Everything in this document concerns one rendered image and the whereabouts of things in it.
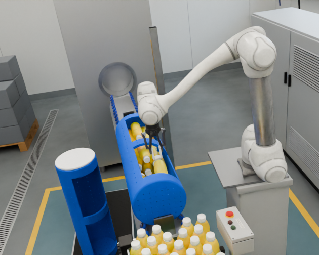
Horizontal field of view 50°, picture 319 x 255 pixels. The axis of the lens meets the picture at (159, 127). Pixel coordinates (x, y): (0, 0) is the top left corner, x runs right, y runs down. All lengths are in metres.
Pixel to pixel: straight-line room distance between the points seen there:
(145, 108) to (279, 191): 0.97
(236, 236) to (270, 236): 0.76
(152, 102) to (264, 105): 0.52
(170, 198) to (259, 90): 0.69
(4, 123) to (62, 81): 2.09
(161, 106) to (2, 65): 3.87
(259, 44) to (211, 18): 5.22
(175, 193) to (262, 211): 0.62
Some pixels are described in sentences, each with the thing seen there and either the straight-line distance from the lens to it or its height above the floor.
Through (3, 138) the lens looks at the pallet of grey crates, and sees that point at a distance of 5.21.
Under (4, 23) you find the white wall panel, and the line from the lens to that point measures 6.83.
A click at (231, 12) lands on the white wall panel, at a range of 6.82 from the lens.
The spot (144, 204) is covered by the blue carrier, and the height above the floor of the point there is 1.11.
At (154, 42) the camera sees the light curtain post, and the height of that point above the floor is 1.58.
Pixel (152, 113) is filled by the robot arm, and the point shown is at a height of 1.59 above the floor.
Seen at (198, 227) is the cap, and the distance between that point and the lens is 1.62.
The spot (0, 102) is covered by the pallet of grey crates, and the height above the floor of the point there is 0.76.
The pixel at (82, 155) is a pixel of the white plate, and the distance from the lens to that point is 2.48.
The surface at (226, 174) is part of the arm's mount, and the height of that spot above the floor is 1.02.
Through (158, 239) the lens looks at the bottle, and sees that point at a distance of 1.66.
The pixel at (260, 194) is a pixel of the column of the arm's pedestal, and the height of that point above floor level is 0.92.
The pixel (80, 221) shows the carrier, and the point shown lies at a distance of 2.62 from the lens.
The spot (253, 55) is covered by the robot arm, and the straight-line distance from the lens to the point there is 1.52.
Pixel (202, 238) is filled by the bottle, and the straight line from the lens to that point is 1.64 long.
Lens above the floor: 2.21
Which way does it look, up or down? 26 degrees down
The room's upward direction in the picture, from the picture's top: 8 degrees counter-clockwise
